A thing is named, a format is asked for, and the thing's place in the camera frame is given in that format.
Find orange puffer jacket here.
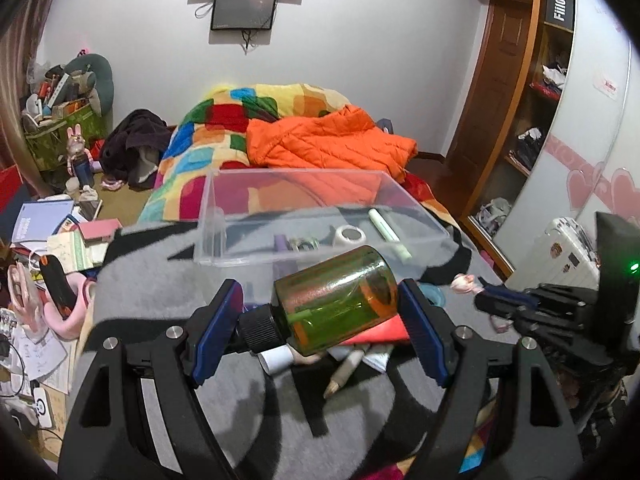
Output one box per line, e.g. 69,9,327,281
245,104,419,184

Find wooden wardrobe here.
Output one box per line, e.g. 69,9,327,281
439,0,577,281

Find green book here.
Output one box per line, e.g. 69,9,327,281
47,232,109,274

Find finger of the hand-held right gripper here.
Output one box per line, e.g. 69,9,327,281
474,282,598,312
490,309,601,363

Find white tape roll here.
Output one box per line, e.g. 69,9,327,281
332,225,367,248

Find white sliding wardrobe door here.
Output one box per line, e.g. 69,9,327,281
495,0,640,281

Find cream tube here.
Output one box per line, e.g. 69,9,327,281
259,344,327,376

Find striped curtain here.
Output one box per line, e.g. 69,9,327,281
0,0,76,196

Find pink small box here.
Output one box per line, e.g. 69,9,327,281
77,218,121,246

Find rabbit figurine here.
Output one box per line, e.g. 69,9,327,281
65,125,99,197

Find green plastic bottle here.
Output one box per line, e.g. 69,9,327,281
236,245,402,354

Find pink toy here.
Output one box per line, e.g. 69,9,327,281
7,259,99,342

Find colourful patchwork blanket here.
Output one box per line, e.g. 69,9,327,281
137,82,503,480

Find green neck pillow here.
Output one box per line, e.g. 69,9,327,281
62,53,115,117

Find white suitcase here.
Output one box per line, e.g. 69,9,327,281
510,217,601,292

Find purple notebook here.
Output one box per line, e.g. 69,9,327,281
11,200,76,247

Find black box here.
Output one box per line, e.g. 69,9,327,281
544,0,575,29

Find dark clothes pile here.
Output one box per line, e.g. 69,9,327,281
99,108,174,189

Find green bag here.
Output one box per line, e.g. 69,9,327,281
22,101,109,172

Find red envelope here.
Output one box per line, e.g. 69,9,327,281
344,317,409,347

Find small wall screen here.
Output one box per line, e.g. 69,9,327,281
210,0,279,32

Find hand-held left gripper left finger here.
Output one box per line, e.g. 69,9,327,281
57,279,244,480

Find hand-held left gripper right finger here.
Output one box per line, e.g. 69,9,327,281
399,278,584,480

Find clear plastic box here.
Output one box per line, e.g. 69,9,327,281
192,169,451,267

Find white charger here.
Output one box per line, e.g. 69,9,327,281
29,384,57,429

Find black oval object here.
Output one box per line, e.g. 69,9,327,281
39,254,79,319

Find red box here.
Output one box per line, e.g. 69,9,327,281
0,165,32,217

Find blue tape roll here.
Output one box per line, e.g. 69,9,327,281
418,282,446,309

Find grey black blanket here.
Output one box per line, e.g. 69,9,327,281
80,205,507,480

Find white packet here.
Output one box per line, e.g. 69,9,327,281
362,352,396,372

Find grey bag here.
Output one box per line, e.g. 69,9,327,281
477,198,512,236

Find beige pointed stick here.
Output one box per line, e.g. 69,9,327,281
323,347,372,400

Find small doll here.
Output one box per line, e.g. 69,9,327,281
450,273,513,335

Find white papers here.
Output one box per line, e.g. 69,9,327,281
14,329,72,397

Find light green tube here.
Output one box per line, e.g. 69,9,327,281
368,208,402,243

